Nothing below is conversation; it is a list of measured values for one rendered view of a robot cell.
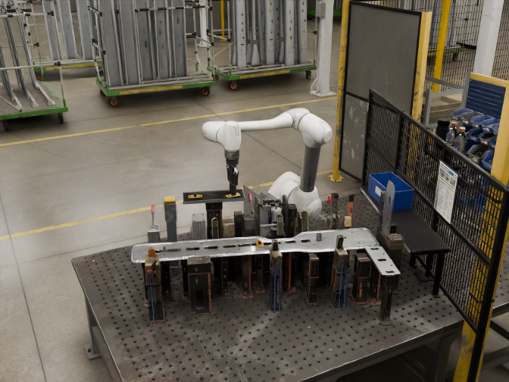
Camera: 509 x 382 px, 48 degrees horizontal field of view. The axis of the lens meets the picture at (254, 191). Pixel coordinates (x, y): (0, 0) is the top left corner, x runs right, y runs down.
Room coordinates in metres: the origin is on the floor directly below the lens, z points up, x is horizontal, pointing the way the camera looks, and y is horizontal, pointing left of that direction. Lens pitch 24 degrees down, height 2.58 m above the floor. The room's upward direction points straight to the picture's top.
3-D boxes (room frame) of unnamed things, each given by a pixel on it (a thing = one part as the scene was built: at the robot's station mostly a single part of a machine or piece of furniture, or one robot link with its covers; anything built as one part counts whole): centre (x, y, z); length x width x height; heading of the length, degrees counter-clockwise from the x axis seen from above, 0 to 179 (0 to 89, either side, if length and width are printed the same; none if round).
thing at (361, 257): (2.70, -0.59, 0.84); 0.11 x 0.10 x 0.28; 8
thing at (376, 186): (3.33, -0.86, 1.10); 0.30 x 0.17 x 0.13; 15
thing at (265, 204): (3.03, -0.10, 0.94); 0.18 x 0.13 x 0.49; 98
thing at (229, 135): (3.12, 0.14, 1.54); 0.13 x 0.11 x 0.16; 45
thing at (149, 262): (2.54, 0.52, 0.88); 0.15 x 0.11 x 0.36; 8
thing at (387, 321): (2.52, -0.70, 0.84); 0.11 x 0.06 x 0.29; 8
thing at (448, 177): (2.85, -1.05, 1.30); 0.23 x 0.02 x 0.31; 8
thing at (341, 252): (2.66, -0.46, 0.87); 0.12 x 0.09 x 0.35; 8
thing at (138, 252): (2.80, -0.01, 1.00); 1.38 x 0.22 x 0.02; 98
